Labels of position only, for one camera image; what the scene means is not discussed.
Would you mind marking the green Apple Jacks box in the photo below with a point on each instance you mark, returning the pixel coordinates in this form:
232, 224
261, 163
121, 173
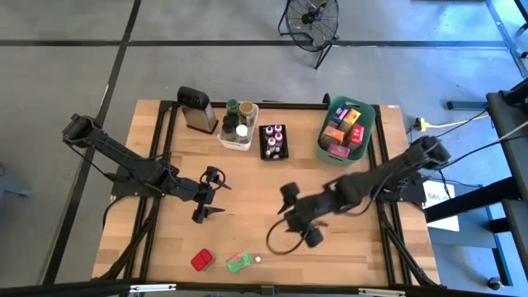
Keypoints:
239, 262

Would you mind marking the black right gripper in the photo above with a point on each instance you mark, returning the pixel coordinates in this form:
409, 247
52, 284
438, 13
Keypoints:
303, 214

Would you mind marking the blue-capped small bottle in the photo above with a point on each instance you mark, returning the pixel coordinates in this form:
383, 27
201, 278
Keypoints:
269, 131

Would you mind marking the white-lidded seasoning jar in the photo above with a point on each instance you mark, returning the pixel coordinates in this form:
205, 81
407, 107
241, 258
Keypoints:
242, 132

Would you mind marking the pink cereal box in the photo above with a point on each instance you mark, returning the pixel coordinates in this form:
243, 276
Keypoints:
339, 151

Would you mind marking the black work desk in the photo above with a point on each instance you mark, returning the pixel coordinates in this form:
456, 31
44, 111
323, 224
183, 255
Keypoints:
507, 123

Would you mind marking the blue Frosted Flakes box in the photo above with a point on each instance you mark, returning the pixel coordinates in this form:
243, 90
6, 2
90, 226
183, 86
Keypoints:
338, 116

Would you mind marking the purple food colouring bottle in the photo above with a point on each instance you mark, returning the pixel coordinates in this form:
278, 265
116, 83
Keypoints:
278, 128

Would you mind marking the small red cereal box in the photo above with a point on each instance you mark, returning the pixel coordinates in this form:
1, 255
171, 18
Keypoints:
356, 136

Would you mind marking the black slotted plastic basket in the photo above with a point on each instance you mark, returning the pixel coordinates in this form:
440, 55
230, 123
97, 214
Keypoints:
262, 142

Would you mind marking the black-lidded spice jar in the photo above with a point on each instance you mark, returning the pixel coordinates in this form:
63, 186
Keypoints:
231, 121

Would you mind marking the red flip-top container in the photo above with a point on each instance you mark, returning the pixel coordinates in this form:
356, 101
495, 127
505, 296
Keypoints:
202, 260

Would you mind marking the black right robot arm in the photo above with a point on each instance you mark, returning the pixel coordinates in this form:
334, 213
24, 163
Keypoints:
392, 173

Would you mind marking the green-lidded spice jar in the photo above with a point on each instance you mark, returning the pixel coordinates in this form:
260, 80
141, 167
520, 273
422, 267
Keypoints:
232, 106

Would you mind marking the grey floor bracket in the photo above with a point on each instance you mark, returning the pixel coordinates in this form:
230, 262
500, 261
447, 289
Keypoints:
18, 192

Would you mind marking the white sign green letters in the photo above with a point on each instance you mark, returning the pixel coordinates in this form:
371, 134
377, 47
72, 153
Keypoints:
445, 214

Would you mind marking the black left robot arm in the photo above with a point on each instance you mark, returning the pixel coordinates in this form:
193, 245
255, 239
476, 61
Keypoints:
123, 158

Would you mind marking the black floor fan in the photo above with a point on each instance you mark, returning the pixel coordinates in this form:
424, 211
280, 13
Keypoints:
309, 18

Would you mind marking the black aluminium rig frame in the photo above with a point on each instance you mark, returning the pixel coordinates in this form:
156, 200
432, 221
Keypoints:
297, 106

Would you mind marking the black front crossbar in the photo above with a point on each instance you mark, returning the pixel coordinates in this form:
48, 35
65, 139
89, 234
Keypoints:
82, 288

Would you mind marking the teal plastic bin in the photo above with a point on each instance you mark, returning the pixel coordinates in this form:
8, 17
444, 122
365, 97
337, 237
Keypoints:
368, 123

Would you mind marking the tan-lidded seasoning jar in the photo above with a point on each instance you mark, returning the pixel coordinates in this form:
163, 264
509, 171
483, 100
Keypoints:
246, 109

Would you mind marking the metal box grater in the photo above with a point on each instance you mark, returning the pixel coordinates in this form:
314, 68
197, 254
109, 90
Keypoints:
198, 115

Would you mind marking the black caster wheel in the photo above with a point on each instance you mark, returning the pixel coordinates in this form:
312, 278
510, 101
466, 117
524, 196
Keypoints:
493, 283

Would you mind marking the pink food colouring bottle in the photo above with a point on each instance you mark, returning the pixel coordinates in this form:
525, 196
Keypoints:
271, 143

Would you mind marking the white plastic bin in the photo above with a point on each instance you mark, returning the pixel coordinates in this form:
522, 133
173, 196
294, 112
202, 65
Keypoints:
252, 138

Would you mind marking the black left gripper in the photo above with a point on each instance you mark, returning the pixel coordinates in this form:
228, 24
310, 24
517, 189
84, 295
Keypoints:
202, 194

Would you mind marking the yellow Corn Pops box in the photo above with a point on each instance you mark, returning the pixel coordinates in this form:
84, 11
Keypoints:
350, 119

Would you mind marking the red food colouring bottle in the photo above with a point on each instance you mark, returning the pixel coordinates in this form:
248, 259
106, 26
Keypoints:
278, 137

